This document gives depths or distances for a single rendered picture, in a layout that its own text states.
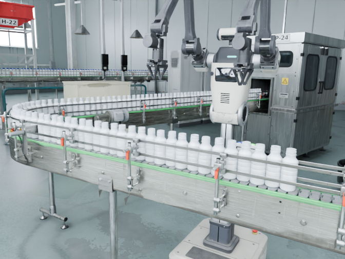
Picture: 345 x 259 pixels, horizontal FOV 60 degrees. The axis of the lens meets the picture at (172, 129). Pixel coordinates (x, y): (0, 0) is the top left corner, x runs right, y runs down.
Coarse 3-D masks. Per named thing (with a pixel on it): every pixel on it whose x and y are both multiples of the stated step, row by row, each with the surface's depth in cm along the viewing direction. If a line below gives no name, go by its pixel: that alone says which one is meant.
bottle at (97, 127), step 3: (96, 123) 164; (99, 123) 164; (96, 126) 164; (99, 126) 164; (93, 129) 164; (96, 129) 163; (99, 129) 164; (99, 132) 164; (93, 135) 164; (96, 135) 164; (99, 135) 164; (93, 138) 165; (96, 138) 164; (99, 138) 164; (93, 141) 165; (96, 141) 164; (99, 141) 165; (99, 144) 165; (93, 147) 166; (96, 147) 165; (99, 147) 165; (96, 150) 165; (99, 150) 166
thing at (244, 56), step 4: (240, 52) 132; (244, 52) 131; (248, 52) 132; (240, 56) 132; (244, 56) 132; (248, 56) 132; (240, 60) 133; (244, 60) 132; (248, 60) 132; (236, 64) 132; (244, 64) 130
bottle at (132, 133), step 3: (129, 126) 152; (132, 126) 152; (135, 126) 153; (129, 129) 153; (132, 129) 152; (135, 129) 153; (129, 132) 153; (132, 132) 152; (135, 132) 153; (126, 135) 153; (129, 135) 152; (132, 135) 152; (135, 135) 152; (126, 141) 155; (129, 141) 152; (132, 141) 152; (132, 144) 153; (135, 144) 153; (135, 150) 154; (132, 156) 154
